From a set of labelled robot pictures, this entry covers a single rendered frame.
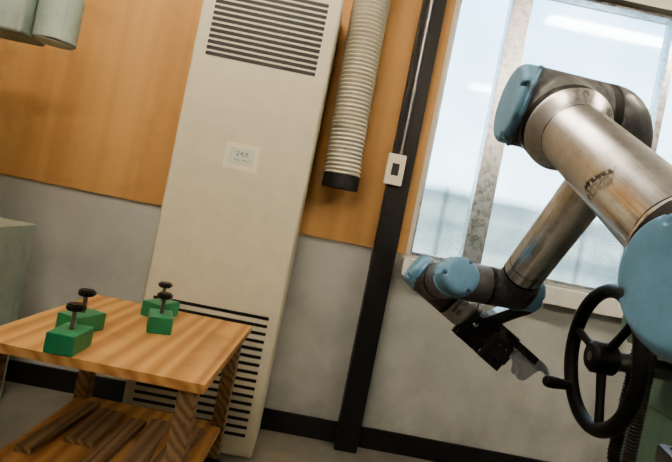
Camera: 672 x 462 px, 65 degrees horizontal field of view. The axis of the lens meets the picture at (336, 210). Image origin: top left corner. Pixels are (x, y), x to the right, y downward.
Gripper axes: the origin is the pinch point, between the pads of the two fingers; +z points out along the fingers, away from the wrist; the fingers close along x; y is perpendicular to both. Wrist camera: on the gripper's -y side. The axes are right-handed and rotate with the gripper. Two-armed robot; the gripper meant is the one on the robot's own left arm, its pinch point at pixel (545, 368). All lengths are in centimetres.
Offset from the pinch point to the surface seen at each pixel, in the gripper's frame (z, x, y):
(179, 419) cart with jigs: -51, -12, 66
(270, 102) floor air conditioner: -103, -86, -9
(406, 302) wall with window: -8, -120, 15
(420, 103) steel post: -61, -111, -52
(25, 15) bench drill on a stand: -177, -61, 24
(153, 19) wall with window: -170, -112, -4
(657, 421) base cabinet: 23.2, 2.2, -6.9
